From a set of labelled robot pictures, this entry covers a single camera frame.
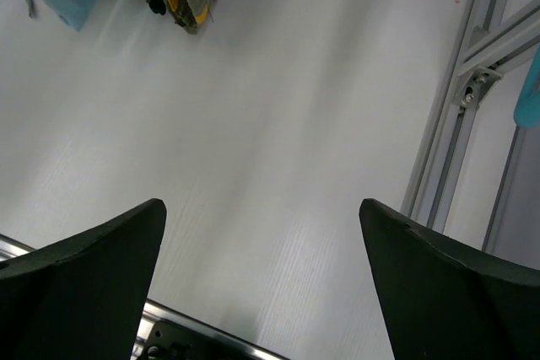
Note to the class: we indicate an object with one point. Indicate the aluminium front rail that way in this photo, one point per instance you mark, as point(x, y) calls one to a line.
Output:
point(167, 334)

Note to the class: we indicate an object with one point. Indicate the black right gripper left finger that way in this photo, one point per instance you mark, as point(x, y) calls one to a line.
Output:
point(82, 297)

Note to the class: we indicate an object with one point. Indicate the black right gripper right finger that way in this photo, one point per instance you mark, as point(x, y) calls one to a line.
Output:
point(442, 299)

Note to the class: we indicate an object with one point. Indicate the teal hanger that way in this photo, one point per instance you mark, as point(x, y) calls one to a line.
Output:
point(527, 110)

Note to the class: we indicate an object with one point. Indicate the aluminium frame post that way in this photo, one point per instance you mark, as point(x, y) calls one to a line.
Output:
point(475, 163)

